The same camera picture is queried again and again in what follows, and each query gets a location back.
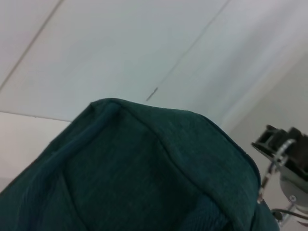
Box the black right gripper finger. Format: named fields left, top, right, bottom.
left=285, top=126, right=308, bottom=174
left=251, top=124, right=288, bottom=159

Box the right arm cable with plug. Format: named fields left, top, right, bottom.
left=271, top=208, right=308, bottom=223

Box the teal insulated lunch bag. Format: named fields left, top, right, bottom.
left=0, top=97, right=295, bottom=231

